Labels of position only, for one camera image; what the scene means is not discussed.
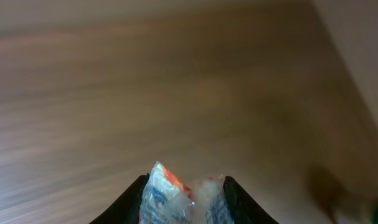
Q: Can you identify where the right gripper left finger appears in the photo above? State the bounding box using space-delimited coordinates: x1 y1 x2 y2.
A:
90 174 149 224

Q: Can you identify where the red pocket tissue pack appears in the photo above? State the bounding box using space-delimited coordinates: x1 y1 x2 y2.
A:
139 162 235 224

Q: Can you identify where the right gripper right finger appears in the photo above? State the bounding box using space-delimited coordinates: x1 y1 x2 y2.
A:
223 176 278 224

